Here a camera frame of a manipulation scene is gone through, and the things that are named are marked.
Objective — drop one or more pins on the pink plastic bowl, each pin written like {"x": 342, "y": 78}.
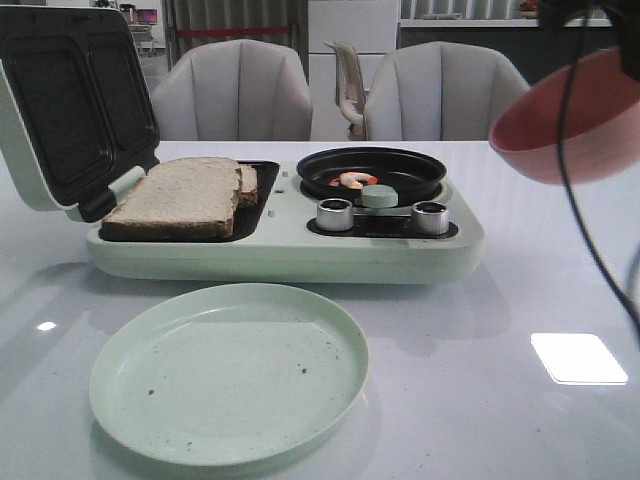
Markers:
{"x": 602, "y": 123}

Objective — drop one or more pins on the orange cooked shrimp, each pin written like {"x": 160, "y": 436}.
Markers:
{"x": 353, "y": 180}

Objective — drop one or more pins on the small bread slice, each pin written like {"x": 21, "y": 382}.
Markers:
{"x": 248, "y": 193}

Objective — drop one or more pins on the large bread slice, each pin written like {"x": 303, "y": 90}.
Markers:
{"x": 183, "y": 199}

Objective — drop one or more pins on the mint green sandwich maker lid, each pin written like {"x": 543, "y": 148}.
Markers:
{"x": 77, "y": 125}

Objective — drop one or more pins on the mint green breakfast maker base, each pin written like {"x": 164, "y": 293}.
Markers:
{"x": 281, "y": 248}

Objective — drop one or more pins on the fruit bowl on counter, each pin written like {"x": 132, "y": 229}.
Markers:
{"x": 528, "y": 9}

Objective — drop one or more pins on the dark grey counter cabinet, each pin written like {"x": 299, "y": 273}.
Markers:
{"x": 534, "y": 51}

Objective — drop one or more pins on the grey upholstered chair right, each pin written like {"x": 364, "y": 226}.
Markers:
{"x": 440, "y": 91}

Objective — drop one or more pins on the grey upholstered chair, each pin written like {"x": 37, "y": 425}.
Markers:
{"x": 440, "y": 91}
{"x": 238, "y": 90}

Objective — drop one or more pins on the white refrigerator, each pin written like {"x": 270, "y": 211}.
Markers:
{"x": 346, "y": 42}

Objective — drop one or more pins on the black round frying pan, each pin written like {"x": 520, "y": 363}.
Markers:
{"x": 414, "y": 176}

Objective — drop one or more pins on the beige office chair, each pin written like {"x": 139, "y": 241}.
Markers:
{"x": 350, "y": 94}

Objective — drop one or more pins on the silver right control knob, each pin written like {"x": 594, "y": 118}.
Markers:
{"x": 430, "y": 218}

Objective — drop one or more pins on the silver control knob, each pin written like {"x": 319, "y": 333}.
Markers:
{"x": 335, "y": 215}
{"x": 430, "y": 218}

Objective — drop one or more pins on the silver left control knob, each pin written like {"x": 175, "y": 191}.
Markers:
{"x": 335, "y": 215}

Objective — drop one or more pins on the grey upholstered chair left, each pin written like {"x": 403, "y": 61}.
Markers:
{"x": 238, "y": 90}

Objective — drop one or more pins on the red barrier tape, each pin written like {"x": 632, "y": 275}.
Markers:
{"x": 234, "y": 32}

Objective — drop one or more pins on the metal shelf cart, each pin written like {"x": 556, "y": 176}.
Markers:
{"x": 145, "y": 20}

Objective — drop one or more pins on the mint green plate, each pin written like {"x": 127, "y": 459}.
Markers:
{"x": 230, "y": 376}

